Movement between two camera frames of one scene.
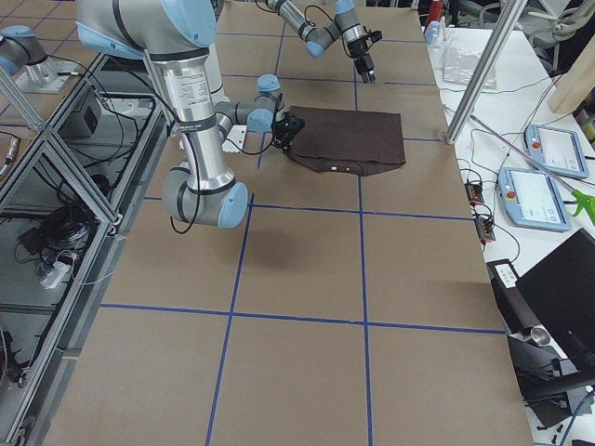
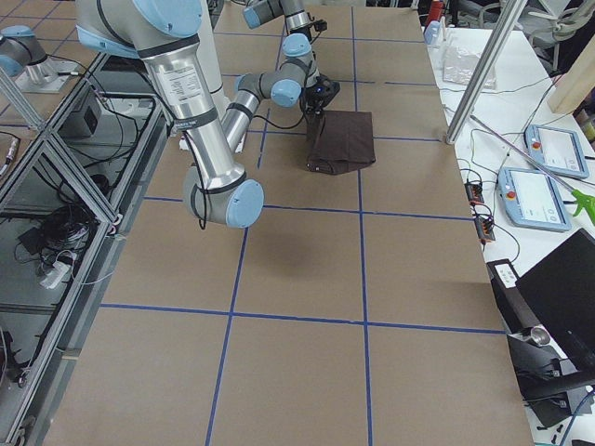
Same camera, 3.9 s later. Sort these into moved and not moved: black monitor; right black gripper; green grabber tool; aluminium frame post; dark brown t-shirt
Moved: dark brown t-shirt; right black gripper
Not moved: black monitor; aluminium frame post; green grabber tool
